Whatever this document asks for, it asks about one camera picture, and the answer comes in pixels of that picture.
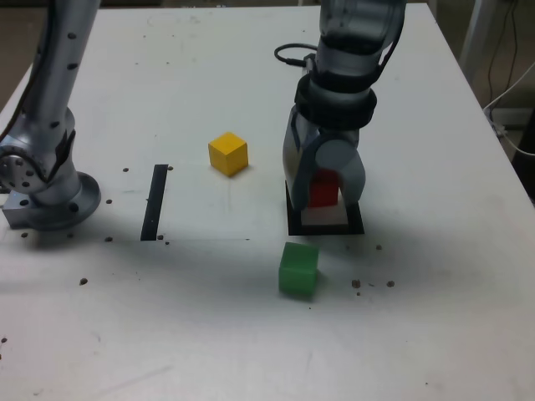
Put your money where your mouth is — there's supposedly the black tape square outline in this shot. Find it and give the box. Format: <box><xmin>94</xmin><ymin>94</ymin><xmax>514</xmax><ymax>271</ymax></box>
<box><xmin>284</xmin><ymin>179</ymin><xmax>365</xmax><ymax>236</ymax></box>

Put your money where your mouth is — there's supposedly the red cube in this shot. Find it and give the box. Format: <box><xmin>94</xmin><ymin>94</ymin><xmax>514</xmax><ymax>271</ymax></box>
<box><xmin>308</xmin><ymin>169</ymin><xmax>340</xmax><ymax>209</ymax></box>

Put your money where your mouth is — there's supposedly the yellow cube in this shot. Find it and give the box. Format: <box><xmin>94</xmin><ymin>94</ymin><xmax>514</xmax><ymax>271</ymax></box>
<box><xmin>207</xmin><ymin>131</ymin><xmax>249</xmax><ymax>179</ymax></box>

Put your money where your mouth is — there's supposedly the black tape strip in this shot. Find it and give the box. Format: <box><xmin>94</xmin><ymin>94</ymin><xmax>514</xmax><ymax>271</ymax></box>
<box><xmin>140</xmin><ymin>164</ymin><xmax>169</xmax><ymax>242</ymax></box>

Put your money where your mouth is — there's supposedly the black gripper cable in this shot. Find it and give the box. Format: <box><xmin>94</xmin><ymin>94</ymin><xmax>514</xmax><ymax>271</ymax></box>
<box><xmin>274</xmin><ymin>24</ymin><xmax>405</xmax><ymax>73</ymax></box>

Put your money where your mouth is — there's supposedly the green cube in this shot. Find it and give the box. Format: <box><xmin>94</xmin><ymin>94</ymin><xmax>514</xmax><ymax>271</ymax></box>
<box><xmin>278</xmin><ymin>241</ymin><xmax>320</xmax><ymax>301</ymax></box>

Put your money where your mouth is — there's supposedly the black hanging cable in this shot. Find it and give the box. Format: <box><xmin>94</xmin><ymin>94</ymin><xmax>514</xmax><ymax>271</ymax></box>
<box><xmin>487</xmin><ymin>0</ymin><xmax>522</xmax><ymax>105</ymax></box>

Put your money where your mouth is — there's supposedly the white cable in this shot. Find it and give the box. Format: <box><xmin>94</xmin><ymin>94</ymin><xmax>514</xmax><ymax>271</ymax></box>
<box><xmin>483</xmin><ymin>61</ymin><xmax>535</xmax><ymax>158</ymax></box>

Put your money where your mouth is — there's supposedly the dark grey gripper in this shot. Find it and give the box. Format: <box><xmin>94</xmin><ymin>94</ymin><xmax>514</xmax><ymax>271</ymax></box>
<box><xmin>281</xmin><ymin>106</ymin><xmax>369</xmax><ymax>216</ymax></box>

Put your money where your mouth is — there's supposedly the white furniture leg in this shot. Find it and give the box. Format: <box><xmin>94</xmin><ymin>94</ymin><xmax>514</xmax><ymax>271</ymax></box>
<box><xmin>459</xmin><ymin>0</ymin><xmax>501</xmax><ymax>80</ymax></box>

